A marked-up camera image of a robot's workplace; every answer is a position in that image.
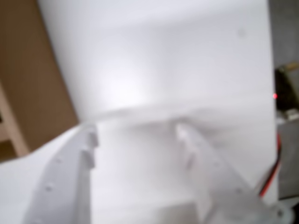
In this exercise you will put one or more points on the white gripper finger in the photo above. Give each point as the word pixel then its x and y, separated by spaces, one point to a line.
pixel 65 182
pixel 210 182

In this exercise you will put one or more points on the brown cardboard box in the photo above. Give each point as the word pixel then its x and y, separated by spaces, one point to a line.
pixel 28 70

